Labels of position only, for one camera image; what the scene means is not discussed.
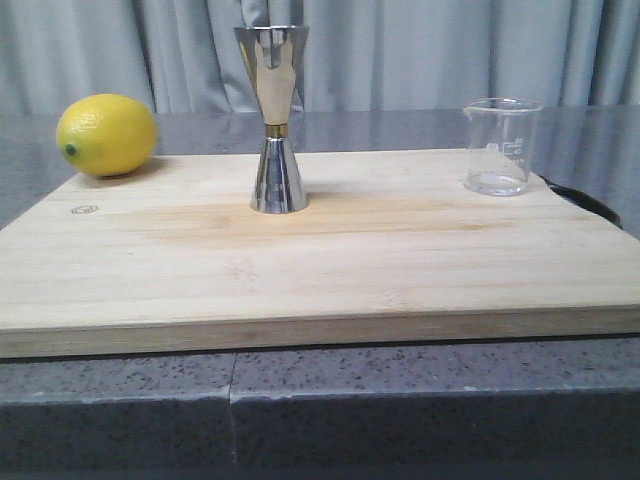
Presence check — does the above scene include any steel double jigger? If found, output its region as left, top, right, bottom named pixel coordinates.
left=234, top=26, right=309, bottom=214

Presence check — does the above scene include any glass beaker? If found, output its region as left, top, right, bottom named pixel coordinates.
left=463, top=98, right=543, bottom=197

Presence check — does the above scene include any wooden cutting board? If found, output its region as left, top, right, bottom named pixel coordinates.
left=1, top=150, right=639, bottom=358

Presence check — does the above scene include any grey curtain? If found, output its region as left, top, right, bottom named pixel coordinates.
left=1, top=1, right=639, bottom=115

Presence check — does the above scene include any yellow lemon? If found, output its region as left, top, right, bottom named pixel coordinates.
left=56, top=93, right=158, bottom=177

